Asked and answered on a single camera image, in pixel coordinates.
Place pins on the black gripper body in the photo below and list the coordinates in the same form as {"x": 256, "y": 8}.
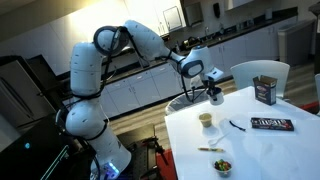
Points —
{"x": 212, "y": 84}

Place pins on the white mug blue inside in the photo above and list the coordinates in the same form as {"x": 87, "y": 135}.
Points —
{"x": 218, "y": 100}

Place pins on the white plastic spoon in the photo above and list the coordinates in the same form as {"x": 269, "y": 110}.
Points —
{"x": 213, "y": 142}

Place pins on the clear cup of colourful sweets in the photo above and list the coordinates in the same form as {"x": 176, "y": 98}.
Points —
{"x": 222, "y": 166}

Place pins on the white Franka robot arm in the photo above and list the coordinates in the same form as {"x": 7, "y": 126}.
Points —
{"x": 86, "y": 70}

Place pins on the small cup beige contents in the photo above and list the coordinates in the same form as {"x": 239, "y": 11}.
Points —
{"x": 205, "y": 120}

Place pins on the black kettle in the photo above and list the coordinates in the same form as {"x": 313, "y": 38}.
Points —
{"x": 193, "y": 42}

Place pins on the white chair teal seat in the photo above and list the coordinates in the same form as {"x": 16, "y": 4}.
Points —
{"x": 260, "y": 71}

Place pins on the open blue cardboard box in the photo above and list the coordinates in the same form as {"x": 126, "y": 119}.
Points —
{"x": 265, "y": 91}

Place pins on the yellow orange pen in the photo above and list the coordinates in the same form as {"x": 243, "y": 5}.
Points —
{"x": 211, "y": 149}

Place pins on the white lower kitchen cabinets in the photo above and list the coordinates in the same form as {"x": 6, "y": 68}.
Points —
{"x": 146, "y": 90}

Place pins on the grey paper towel dispenser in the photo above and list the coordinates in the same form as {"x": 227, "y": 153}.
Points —
{"x": 193, "y": 14}

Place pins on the black soap dispenser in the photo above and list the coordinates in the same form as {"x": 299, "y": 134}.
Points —
{"x": 217, "y": 10}

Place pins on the black red equipment stand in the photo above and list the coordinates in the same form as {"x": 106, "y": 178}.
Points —
{"x": 148, "y": 156}

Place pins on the grey tall waste bin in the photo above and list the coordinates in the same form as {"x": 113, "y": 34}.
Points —
{"x": 296, "y": 43}

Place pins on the black controller box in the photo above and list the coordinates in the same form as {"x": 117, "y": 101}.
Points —
{"x": 33, "y": 156}

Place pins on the stainless steel fridge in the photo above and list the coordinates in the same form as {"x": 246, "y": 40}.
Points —
{"x": 20, "y": 93}

